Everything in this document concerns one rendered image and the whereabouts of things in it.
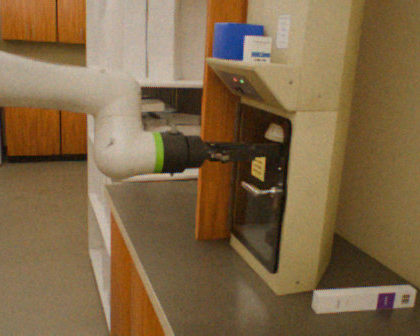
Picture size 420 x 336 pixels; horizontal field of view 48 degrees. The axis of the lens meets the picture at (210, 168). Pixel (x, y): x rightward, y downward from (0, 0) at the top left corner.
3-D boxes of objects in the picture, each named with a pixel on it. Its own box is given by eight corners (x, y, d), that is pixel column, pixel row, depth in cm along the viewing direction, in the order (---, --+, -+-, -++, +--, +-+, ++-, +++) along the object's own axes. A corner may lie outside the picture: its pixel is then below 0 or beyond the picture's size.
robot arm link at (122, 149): (91, 183, 104) (97, 177, 94) (89, 127, 105) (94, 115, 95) (154, 180, 109) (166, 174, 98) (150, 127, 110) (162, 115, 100)
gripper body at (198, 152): (190, 139, 101) (230, 139, 105) (178, 132, 109) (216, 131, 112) (188, 173, 103) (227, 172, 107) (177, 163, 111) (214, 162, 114)
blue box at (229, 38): (245, 59, 131) (248, 25, 129) (261, 61, 122) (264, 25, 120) (212, 57, 128) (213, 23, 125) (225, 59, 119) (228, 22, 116)
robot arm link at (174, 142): (152, 171, 110) (162, 182, 101) (154, 121, 107) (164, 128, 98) (178, 170, 112) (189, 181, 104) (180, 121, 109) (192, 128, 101)
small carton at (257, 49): (261, 62, 117) (263, 37, 115) (269, 63, 112) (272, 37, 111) (242, 61, 115) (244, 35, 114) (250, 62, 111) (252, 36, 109)
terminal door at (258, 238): (231, 230, 147) (240, 101, 137) (276, 276, 119) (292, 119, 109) (228, 230, 147) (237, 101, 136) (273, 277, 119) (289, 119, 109)
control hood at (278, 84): (240, 94, 137) (243, 58, 135) (297, 111, 108) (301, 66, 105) (203, 93, 133) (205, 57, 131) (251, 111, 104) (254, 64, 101)
